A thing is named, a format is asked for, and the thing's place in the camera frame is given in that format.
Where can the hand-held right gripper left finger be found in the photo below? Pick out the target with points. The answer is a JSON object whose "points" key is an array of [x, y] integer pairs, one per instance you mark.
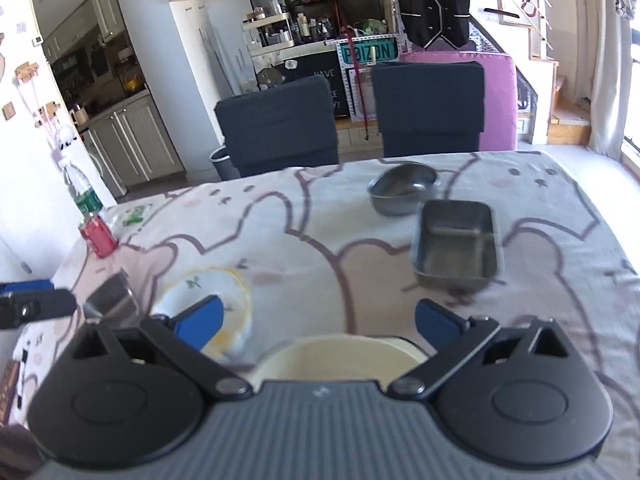
{"points": [[200, 322]]}

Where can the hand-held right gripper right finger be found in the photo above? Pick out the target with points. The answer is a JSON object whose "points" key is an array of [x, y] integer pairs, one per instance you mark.
{"points": [[439, 325]]}

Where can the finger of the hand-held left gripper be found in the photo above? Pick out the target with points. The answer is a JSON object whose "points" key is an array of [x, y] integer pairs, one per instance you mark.
{"points": [[45, 305]]}

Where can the white floral bowl yellow rim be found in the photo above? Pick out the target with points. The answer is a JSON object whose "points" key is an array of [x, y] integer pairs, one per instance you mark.
{"points": [[235, 300]]}

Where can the rectangular steel tray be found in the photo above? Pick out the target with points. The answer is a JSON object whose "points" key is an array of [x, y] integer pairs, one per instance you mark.
{"points": [[455, 255], [112, 300]]}

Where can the red drink can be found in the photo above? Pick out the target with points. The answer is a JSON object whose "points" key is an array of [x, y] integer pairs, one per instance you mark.
{"points": [[100, 240]]}

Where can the clear plastic water bottle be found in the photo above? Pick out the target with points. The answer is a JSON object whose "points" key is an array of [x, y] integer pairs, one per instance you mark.
{"points": [[87, 200]]}

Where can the green snack packet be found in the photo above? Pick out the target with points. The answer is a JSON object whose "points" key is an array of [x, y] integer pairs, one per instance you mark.
{"points": [[135, 217]]}

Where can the small round steel bowl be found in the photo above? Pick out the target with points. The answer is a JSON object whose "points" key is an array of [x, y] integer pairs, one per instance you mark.
{"points": [[400, 200]]}

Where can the grey trash bin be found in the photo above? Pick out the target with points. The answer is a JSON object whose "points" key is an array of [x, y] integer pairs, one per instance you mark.
{"points": [[222, 165]]}

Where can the white plush toy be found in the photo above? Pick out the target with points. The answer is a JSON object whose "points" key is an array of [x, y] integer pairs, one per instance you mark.
{"points": [[67, 138]]}

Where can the cream kitchen base cabinets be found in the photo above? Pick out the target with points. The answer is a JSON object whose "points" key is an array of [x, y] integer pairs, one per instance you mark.
{"points": [[140, 145]]}

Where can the dark blue chair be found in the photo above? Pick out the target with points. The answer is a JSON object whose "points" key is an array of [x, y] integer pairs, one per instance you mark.
{"points": [[280, 125], [430, 110]]}

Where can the pink chair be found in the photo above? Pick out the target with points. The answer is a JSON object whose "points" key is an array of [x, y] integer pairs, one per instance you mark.
{"points": [[500, 105]]}

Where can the yellow kettle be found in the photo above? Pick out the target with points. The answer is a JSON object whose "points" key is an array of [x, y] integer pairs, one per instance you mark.
{"points": [[133, 82]]}

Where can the white staircase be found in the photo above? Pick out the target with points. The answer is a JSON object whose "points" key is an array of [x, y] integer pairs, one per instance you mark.
{"points": [[545, 100]]}

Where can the black letter board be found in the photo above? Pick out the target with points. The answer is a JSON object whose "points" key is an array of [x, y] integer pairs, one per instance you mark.
{"points": [[320, 70]]}

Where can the teal sign plate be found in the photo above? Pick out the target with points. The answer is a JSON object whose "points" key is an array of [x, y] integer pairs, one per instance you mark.
{"points": [[370, 52]]}

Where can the beige curtain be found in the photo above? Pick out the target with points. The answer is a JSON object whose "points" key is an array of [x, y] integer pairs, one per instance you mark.
{"points": [[607, 85]]}

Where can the white cosmetics rack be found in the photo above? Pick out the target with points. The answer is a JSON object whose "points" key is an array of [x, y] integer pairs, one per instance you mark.
{"points": [[265, 21]]}

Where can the black vest white trim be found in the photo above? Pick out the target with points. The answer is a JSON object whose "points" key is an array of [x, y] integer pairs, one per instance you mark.
{"points": [[430, 0]]}

